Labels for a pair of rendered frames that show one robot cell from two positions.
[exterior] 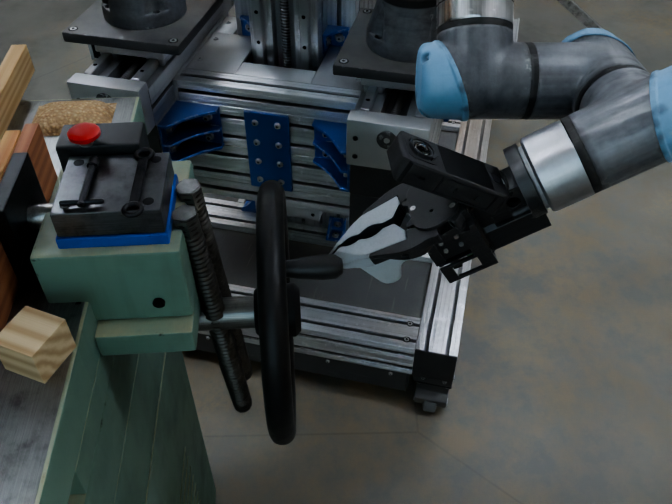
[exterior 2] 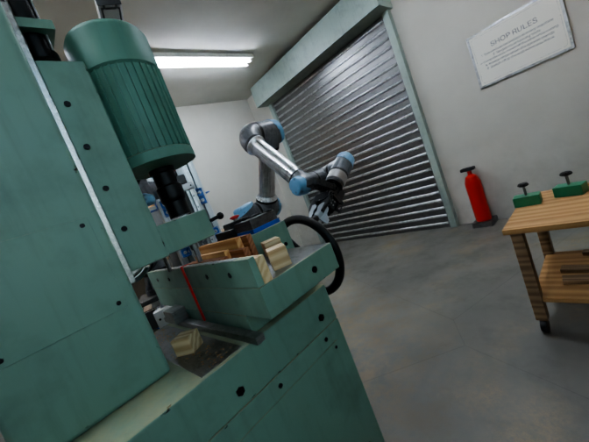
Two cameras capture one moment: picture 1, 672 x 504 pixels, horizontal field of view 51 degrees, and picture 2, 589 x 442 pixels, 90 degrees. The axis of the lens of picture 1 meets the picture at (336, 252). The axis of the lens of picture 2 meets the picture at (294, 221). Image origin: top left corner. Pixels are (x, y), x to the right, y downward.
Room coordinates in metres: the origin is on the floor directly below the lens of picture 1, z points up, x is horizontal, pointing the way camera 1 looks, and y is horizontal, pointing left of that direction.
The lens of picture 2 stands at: (-0.25, 0.65, 1.04)
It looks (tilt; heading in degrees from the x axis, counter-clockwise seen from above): 6 degrees down; 322
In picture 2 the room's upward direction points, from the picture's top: 21 degrees counter-clockwise
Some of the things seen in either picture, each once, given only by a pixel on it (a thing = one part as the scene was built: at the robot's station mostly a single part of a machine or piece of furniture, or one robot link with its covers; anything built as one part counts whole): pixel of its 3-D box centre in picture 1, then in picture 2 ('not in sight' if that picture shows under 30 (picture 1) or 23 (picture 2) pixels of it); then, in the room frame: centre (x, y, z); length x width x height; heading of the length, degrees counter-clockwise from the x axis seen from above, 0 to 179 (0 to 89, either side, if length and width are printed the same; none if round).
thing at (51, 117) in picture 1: (71, 113); not in sight; (0.76, 0.34, 0.91); 0.10 x 0.07 x 0.02; 94
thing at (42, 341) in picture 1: (35, 344); (272, 246); (0.38, 0.26, 0.92); 0.04 x 0.04 x 0.04; 68
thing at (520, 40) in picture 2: not in sight; (515, 43); (0.35, -2.63, 1.48); 0.64 x 0.02 x 0.46; 1
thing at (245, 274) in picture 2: not in sight; (188, 276); (0.50, 0.44, 0.93); 0.60 x 0.02 x 0.06; 4
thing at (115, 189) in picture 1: (113, 178); (250, 223); (0.53, 0.21, 0.99); 0.13 x 0.11 x 0.06; 4
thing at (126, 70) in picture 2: not in sight; (134, 107); (0.49, 0.40, 1.35); 0.18 x 0.18 x 0.31
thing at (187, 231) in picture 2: not in sight; (180, 236); (0.49, 0.42, 1.03); 0.14 x 0.07 x 0.09; 94
